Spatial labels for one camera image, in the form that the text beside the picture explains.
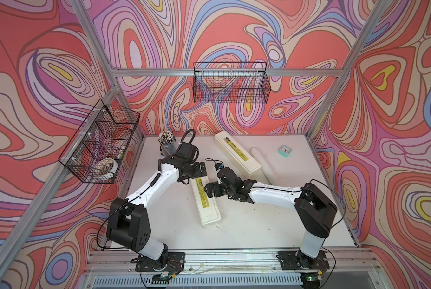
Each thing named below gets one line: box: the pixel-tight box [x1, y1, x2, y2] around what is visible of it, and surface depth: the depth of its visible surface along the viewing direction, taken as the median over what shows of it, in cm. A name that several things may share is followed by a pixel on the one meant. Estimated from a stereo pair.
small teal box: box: [278, 145, 293, 158], surface depth 112 cm
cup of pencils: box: [157, 130, 177, 156], surface depth 97 cm
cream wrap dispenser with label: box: [190, 177, 222, 227], surface depth 82 cm
